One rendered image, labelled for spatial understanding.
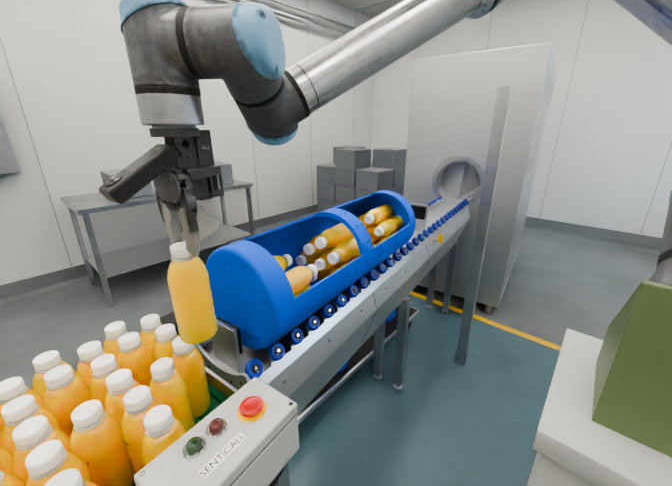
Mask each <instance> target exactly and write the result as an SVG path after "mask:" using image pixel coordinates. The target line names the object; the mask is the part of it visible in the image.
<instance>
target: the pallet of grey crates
mask: <svg viewBox="0 0 672 486"><path fill-rule="evenodd" d="M406 150H407V149H402V148H379V149H373V160H372V163H371V149H365V147H363V146H338V147H333V163H330V164H322V165H317V166H316V168H317V213H319V212H321V211H324V210H327V209H330V208H333V207H336V206H338V205H341V204H344V203H347V202H350V201H352V200H355V199H358V198H361V197H364V196H366V195H369V194H372V193H375V192H378V191H383V190H387V191H393V192H396V193H398V194H400V195H401V196H402V197H403V192H404V178H405V164H406Z"/></svg>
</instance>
